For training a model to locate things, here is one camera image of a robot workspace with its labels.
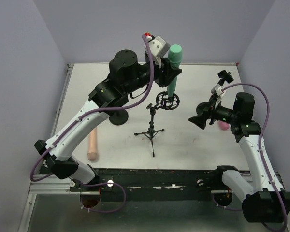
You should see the green toy microphone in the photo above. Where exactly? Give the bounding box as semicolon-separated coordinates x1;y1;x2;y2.
167;44;183;98

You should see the black tripod shock-mount stand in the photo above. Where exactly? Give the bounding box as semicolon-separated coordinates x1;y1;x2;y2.
133;91;181;158

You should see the black round-base clip stand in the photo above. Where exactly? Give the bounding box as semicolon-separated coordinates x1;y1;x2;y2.
109;110;129;126

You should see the beige microphone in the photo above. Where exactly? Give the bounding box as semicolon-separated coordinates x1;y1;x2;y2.
87;128;98;161

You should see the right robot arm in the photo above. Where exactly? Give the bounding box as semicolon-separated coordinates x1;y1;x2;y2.
189;92;290;223

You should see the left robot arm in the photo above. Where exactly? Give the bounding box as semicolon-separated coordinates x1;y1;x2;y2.
34;49;182;184

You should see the black right round-base stand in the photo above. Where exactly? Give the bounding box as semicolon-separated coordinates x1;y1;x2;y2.
209;70;234;106

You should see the pink toy microphone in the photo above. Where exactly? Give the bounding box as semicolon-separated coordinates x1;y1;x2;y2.
218;121;230;131

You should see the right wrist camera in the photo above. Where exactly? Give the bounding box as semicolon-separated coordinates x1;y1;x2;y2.
211;84;225;98

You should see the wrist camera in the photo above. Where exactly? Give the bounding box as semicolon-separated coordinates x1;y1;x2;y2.
211;84;225;98
145;32;170;58

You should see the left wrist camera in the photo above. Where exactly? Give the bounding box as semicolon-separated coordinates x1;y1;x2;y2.
145;32;170;58

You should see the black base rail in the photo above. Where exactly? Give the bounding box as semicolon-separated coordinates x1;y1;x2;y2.
67;166;235;205

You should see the aluminium frame extrusion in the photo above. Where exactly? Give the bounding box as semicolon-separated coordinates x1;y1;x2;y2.
16;64;74;232

